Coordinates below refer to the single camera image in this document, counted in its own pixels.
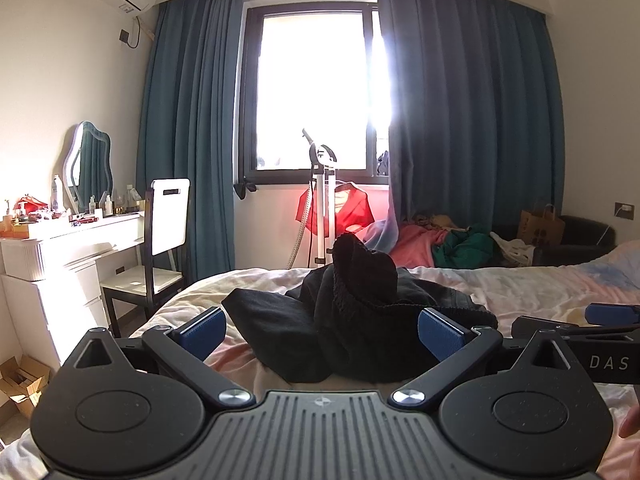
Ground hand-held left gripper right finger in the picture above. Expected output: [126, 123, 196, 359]
[392, 307, 594, 407]

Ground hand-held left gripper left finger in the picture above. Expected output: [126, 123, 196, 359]
[63, 307, 256, 409]

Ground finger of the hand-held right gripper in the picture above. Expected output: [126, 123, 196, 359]
[584, 302, 640, 329]
[511, 315, 585, 342]

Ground black pants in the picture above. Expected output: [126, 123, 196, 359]
[221, 233, 499, 384]

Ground pink clothes pile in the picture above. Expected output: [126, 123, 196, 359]
[360, 219, 452, 271]

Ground person's right hand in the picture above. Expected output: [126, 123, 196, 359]
[619, 401, 640, 442]

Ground dark grey garment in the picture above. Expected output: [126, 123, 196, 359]
[395, 267, 487, 312]

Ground bed with pale sheet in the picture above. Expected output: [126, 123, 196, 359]
[0, 240, 640, 480]

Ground black armchair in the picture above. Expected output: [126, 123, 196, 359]
[495, 214, 616, 267]

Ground white garment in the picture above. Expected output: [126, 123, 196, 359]
[491, 231, 535, 267]

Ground green garment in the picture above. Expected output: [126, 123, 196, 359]
[432, 226, 502, 271]

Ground brown paper bag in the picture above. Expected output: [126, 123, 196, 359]
[517, 203, 566, 248]

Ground dark chair with white back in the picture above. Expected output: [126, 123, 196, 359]
[100, 178, 192, 339]

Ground red garment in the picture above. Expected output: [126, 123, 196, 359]
[295, 182, 376, 237]

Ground white dressing table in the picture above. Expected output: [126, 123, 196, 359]
[0, 211, 147, 379]

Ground white garment steamer stand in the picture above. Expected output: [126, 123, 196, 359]
[289, 128, 342, 269]

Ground cardboard boxes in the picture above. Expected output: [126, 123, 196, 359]
[0, 354, 54, 419]

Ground blue curtain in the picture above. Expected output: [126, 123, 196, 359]
[376, 0, 564, 242]
[136, 0, 246, 282]

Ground group of cosmetic bottles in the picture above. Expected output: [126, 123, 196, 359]
[0, 175, 147, 235]

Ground wavy framed mirror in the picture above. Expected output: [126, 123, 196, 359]
[62, 121, 115, 214]

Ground dark framed window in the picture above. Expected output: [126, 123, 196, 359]
[241, 0, 397, 187]

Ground air conditioner power cord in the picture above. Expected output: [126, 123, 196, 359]
[118, 15, 142, 50]

